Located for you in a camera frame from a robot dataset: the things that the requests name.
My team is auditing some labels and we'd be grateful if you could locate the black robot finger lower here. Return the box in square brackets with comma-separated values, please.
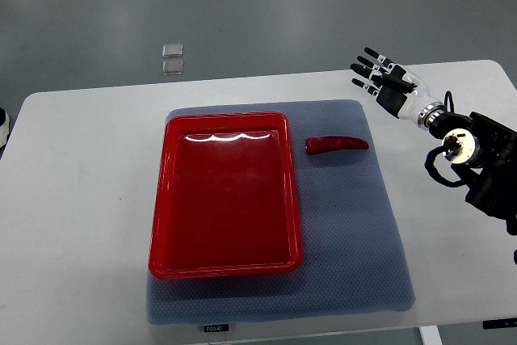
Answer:
[351, 78, 380, 97]

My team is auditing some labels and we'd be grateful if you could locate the black robot finger top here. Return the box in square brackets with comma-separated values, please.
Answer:
[364, 47, 395, 72]

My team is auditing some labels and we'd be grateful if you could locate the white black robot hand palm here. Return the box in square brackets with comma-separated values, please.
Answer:
[376, 65, 442, 120]

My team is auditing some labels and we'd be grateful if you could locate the black robot finger middle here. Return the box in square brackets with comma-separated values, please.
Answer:
[351, 56, 384, 81]

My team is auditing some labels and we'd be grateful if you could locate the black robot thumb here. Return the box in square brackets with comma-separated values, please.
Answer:
[370, 74, 417, 93]

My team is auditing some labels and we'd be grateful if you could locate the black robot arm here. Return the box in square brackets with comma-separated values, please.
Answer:
[351, 48, 516, 236]

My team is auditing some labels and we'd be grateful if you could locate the red pepper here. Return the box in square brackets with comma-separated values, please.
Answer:
[305, 136, 369, 155]

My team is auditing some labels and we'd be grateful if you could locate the red plastic tray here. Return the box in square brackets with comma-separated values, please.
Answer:
[149, 111, 304, 280]

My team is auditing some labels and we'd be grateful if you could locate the grey textured mat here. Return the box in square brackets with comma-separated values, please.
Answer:
[147, 99, 414, 326]

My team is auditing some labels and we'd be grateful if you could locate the upper floor metal plate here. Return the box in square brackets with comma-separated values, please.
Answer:
[162, 43, 183, 58]

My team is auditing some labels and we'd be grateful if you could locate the black label right edge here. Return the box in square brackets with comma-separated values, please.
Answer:
[482, 318, 517, 330]

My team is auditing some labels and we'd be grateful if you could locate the black table label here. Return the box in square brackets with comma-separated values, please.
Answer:
[204, 323, 229, 333]

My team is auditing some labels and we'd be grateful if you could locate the white black object left edge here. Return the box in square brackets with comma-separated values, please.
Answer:
[0, 107, 11, 149]

